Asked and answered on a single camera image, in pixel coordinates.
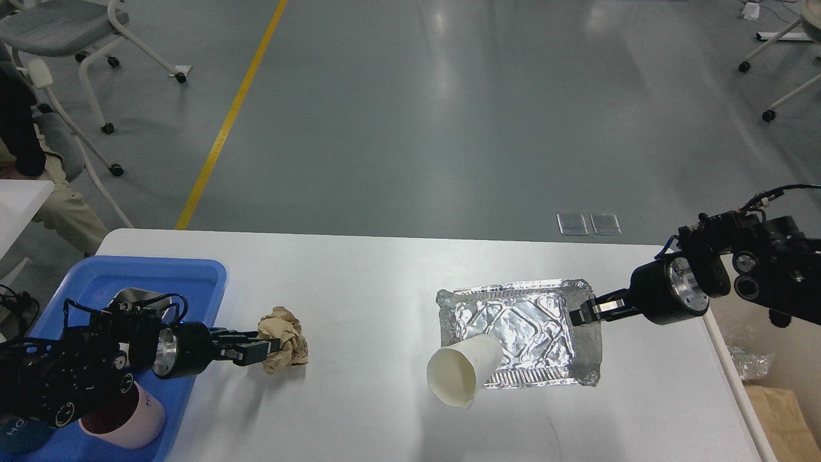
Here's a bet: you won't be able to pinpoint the cream paper cup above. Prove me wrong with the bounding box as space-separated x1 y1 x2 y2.
426 334 504 407

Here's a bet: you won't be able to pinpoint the blue plastic tray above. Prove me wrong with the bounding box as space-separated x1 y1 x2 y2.
2 255 228 461

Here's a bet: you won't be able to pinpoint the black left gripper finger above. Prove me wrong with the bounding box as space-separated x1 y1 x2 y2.
215 341 280 366
209 329 259 340

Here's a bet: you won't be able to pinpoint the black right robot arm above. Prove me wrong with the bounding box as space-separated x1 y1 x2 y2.
568 184 820 328

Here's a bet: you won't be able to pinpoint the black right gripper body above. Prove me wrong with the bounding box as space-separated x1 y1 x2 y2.
629 257 709 325

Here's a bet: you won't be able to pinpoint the right metal floor plate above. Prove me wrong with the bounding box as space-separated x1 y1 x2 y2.
589 213 623 236

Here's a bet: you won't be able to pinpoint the dark blue home mug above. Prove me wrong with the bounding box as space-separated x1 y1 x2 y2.
1 418 56 456

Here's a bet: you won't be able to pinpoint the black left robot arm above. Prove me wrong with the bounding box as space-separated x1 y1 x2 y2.
2 293 281 428

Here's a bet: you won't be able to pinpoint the aluminium foil tray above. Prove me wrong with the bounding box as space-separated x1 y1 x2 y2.
435 278 603 389

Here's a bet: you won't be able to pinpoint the brown paper ball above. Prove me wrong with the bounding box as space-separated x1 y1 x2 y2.
257 306 309 375

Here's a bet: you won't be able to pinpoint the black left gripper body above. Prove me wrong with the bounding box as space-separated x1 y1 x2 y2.
153 322 218 379

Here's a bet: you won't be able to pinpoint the grey office chair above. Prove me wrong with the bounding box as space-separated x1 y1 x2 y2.
1 1 189 228

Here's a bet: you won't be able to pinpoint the pink ribbed mug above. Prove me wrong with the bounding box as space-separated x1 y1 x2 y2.
79 382 166 449

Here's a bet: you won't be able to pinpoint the crumpled clear plastic wrap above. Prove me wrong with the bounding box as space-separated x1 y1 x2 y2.
727 346 774 381

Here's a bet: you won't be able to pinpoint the white chair base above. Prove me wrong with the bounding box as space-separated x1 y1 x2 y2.
738 0 821 123

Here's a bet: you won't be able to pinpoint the rectangular metal tin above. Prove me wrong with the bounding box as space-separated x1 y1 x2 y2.
111 287 175 323

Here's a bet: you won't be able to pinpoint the metal floor plate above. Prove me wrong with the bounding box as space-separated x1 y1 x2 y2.
556 213 589 236
589 213 623 236

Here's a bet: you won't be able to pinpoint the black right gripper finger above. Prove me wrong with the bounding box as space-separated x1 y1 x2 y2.
589 289 630 307
570 302 639 327

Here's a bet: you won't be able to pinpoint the white floor power adapter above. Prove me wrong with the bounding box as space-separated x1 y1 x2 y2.
741 1 761 21

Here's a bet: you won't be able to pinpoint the white side table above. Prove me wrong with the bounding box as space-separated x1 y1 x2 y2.
1 179 54 257

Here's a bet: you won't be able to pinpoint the left metal floor plate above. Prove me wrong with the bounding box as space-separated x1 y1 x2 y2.
556 213 589 236

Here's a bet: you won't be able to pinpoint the beige plastic bin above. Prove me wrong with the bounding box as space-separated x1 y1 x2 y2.
710 296 820 461

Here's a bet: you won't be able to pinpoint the seated person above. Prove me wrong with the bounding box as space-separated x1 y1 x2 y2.
1 45 108 255

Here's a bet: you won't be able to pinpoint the black cables at left edge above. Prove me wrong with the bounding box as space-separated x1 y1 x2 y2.
0 286 40 347

